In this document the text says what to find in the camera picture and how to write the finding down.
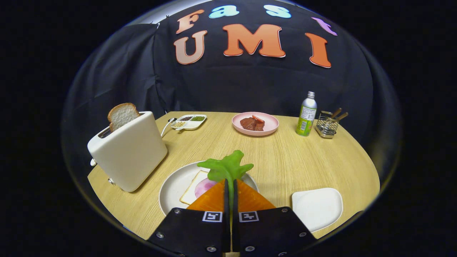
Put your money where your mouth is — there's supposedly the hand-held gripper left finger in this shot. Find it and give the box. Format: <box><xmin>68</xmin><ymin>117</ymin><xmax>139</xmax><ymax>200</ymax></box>
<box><xmin>147</xmin><ymin>179</ymin><xmax>231</xmax><ymax>257</ymax></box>

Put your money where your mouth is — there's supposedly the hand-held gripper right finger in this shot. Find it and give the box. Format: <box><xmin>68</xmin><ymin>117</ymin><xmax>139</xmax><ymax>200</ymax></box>
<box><xmin>232</xmin><ymin>179</ymin><xmax>317</xmax><ymax>257</ymax></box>

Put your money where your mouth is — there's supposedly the green lettuce leaf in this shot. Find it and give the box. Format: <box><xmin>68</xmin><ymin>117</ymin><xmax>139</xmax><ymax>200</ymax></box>
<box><xmin>197</xmin><ymin>150</ymin><xmax>254</xmax><ymax>215</ymax></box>

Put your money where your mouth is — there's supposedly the brown crust bread slice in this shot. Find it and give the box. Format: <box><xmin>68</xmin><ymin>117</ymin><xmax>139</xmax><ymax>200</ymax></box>
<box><xmin>107</xmin><ymin>103</ymin><xmax>141</xmax><ymax>132</ymax></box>

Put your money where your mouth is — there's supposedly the pink ham slice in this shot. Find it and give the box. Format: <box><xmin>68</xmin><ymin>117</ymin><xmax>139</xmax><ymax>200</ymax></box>
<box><xmin>195</xmin><ymin>177</ymin><xmax>218</xmax><ymax>199</ymax></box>

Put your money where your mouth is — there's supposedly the white square bread slice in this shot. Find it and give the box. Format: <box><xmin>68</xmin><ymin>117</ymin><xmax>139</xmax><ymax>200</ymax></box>
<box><xmin>179</xmin><ymin>170</ymin><xmax>211</xmax><ymax>205</ymax></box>

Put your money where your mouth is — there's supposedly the white round plate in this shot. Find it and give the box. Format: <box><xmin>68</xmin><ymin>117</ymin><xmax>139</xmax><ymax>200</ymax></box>
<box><xmin>159</xmin><ymin>161</ymin><xmax>258</xmax><ymax>216</ymax></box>

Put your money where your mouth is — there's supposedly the white square plate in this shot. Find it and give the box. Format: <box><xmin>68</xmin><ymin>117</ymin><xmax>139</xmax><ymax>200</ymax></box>
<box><xmin>292</xmin><ymin>188</ymin><xmax>343</xmax><ymax>233</ymax></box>

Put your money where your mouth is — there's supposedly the brown meat piece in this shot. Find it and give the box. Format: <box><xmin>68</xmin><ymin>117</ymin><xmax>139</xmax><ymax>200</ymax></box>
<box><xmin>240</xmin><ymin>117</ymin><xmax>265</xmax><ymax>131</ymax></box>

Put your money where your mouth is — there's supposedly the white compartment tray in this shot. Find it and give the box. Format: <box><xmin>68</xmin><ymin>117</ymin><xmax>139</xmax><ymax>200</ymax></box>
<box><xmin>171</xmin><ymin>114</ymin><xmax>207</xmax><ymax>131</ymax></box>

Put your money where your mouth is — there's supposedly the pink plate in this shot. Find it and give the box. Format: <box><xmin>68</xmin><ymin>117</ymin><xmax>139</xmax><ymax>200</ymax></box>
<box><xmin>232</xmin><ymin>112</ymin><xmax>280</xmax><ymax>136</ymax></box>

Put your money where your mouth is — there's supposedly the white toaster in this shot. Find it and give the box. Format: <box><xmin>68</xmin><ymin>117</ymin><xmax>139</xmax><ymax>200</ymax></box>
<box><xmin>87</xmin><ymin>111</ymin><xmax>168</xmax><ymax>193</ymax></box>

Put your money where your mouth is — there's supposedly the green label metal bottle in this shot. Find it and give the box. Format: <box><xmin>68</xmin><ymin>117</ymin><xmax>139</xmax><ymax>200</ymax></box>
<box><xmin>295</xmin><ymin>91</ymin><xmax>317</xmax><ymax>137</ymax></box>

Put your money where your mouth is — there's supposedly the black backdrop cloth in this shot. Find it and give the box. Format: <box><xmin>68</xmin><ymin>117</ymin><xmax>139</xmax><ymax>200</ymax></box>
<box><xmin>61</xmin><ymin>0</ymin><xmax>402</xmax><ymax>186</ymax></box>

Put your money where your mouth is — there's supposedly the white toaster cable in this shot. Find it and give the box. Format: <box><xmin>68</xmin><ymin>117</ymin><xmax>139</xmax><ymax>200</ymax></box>
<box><xmin>160</xmin><ymin>117</ymin><xmax>177</xmax><ymax>138</ymax></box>

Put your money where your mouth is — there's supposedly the wire utensil holder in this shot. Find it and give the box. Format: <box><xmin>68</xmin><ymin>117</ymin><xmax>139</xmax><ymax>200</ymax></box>
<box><xmin>315</xmin><ymin>111</ymin><xmax>339</xmax><ymax>139</ymax></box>

